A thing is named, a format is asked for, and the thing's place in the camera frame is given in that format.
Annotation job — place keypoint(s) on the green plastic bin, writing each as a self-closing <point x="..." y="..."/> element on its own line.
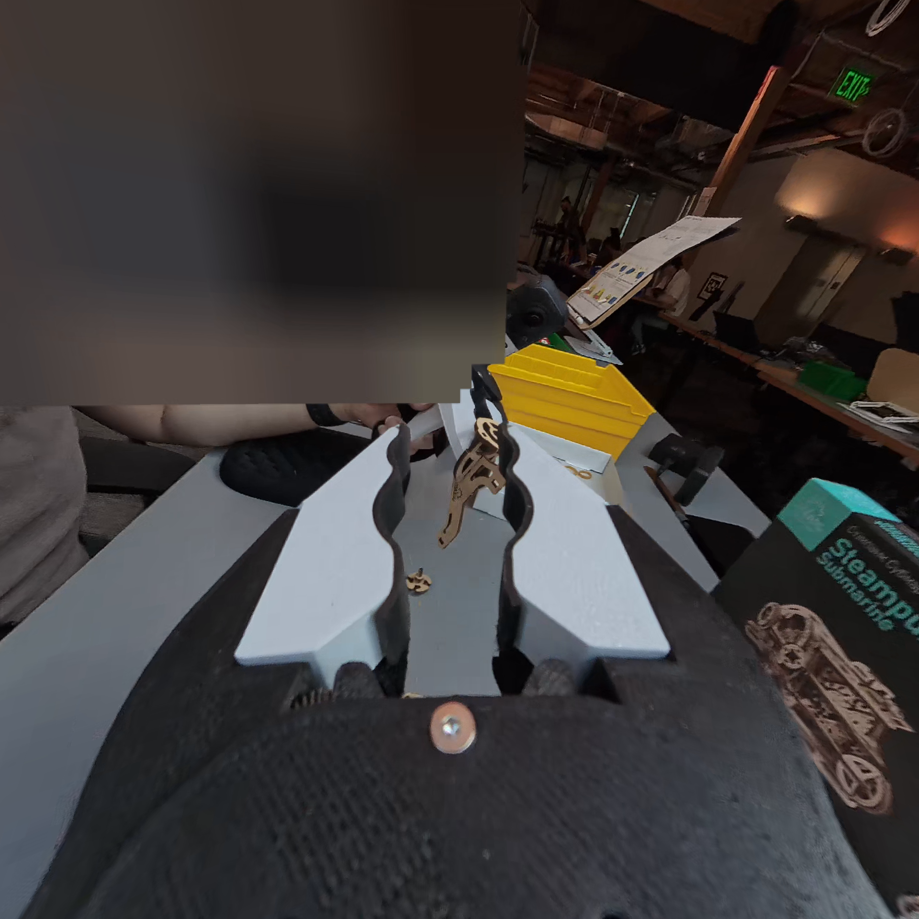
<point x="833" y="379"/>

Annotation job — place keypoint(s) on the wooden lever model part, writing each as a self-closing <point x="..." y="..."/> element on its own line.
<point x="470" y="488"/>

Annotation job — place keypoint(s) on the black teal model kit box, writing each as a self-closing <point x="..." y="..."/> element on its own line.
<point x="825" y="646"/>

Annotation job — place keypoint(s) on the pale wooden chair back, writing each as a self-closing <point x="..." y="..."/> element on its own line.
<point x="894" y="384"/>

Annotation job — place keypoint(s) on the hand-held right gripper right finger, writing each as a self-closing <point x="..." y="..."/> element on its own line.
<point x="581" y="574"/>

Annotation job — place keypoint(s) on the long wooden workbench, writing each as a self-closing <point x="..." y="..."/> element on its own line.
<point x="804" y="391"/>

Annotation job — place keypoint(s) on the person's left hand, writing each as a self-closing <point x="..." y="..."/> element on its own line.
<point x="366" y="414"/>

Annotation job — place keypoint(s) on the tilted board with paper sheet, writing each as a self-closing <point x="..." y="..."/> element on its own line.
<point x="646" y="265"/>

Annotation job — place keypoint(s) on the grey door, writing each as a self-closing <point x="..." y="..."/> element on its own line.
<point x="811" y="291"/>

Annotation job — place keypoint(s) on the green exit sign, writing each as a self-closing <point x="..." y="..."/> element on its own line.
<point x="853" y="86"/>

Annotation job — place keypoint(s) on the black wristband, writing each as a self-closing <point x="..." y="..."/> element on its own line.
<point x="324" y="414"/>

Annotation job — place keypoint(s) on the black padded wrist rest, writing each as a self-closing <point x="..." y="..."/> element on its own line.
<point x="287" y="467"/>

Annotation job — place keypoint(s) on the person's grey shirt torso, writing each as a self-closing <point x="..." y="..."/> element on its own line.
<point x="39" y="510"/>

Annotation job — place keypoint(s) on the person's left forearm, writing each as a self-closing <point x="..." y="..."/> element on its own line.
<point x="215" y="423"/>

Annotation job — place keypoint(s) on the black rounded camera device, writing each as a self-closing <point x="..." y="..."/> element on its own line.
<point x="535" y="312"/>

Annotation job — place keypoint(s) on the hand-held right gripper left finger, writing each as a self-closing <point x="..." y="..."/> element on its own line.
<point x="323" y="574"/>

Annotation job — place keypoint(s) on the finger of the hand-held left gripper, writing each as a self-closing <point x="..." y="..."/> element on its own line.
<point x="454" y="431"/>
<point x="427" y="422"/>

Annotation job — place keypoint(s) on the yellow plastic bin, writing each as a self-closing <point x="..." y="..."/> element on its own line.
<point x="567" y="402"/>

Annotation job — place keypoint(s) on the small wooden gear with peg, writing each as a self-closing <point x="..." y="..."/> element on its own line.
<point x="418" y="581"/>

